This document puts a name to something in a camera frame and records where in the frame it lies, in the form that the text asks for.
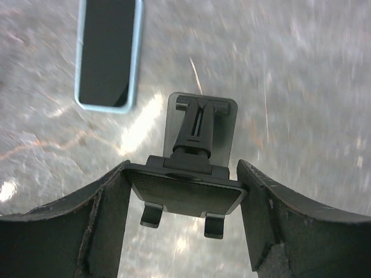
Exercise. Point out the blue phone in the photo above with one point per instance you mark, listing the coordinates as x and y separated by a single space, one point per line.
108 55

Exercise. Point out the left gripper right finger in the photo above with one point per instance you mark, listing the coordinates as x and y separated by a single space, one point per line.
290 235

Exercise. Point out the black folding phone stand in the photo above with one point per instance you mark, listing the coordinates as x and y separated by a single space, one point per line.
191 177

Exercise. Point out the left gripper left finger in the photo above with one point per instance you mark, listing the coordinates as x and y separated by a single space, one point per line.
78 235

